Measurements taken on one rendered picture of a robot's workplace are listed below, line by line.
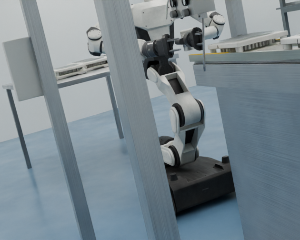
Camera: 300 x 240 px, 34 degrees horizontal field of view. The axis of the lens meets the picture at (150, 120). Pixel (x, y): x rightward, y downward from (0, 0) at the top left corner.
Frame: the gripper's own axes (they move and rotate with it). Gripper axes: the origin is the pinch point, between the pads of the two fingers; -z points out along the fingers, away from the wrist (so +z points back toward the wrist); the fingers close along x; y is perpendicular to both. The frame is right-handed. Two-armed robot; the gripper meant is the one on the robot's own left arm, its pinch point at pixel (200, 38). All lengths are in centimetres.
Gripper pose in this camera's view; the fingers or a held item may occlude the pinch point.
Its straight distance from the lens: 261.6
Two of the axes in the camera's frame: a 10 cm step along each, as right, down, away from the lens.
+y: -9.5, 2.4, -1.8
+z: -2.2, -1.4, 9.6
